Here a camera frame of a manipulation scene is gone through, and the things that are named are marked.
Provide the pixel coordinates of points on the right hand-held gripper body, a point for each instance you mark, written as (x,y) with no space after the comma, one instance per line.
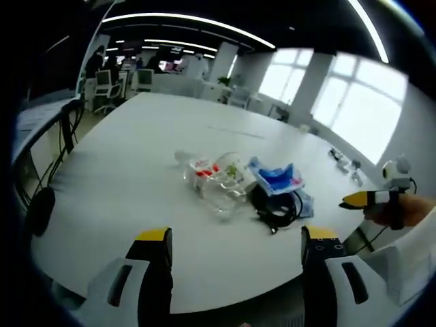
(396,180)

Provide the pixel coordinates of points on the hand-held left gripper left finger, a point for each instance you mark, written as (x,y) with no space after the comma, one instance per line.
(102,289)

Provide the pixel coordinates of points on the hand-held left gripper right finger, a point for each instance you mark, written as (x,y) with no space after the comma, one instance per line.
(344,282)

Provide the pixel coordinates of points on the light blue small packet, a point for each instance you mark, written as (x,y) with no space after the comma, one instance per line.
(307,204)

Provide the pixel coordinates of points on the blue white plastic bag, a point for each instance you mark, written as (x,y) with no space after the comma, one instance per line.
(277,178)

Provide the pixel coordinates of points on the clear plastic bag with items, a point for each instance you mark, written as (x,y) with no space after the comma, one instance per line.
(211,189)

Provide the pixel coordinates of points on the person's right hand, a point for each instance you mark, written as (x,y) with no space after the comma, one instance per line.
(413,211)

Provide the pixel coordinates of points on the small grey parts on table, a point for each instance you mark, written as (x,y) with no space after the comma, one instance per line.
(345,163)

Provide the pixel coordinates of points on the large bright window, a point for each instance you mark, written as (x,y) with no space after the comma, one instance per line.
(361,105)

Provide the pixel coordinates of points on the black round stool seat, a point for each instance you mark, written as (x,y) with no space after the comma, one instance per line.
(41,212)

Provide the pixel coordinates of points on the white table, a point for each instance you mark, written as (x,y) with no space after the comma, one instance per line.
(136,153)

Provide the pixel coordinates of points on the small bright window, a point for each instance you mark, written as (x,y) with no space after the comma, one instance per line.
(284,76)

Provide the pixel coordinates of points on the black chair at table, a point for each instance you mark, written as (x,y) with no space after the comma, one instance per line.
(58,150)

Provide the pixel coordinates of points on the short ceiling light strip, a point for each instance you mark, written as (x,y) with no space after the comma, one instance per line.
(369,29)

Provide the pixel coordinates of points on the grey side desk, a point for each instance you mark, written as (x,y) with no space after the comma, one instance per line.
(37,119)

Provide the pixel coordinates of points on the green potted plant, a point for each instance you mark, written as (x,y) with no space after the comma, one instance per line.
(224,80)

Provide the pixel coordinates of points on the long ceiling light strip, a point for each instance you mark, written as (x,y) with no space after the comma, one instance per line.
(190,23)

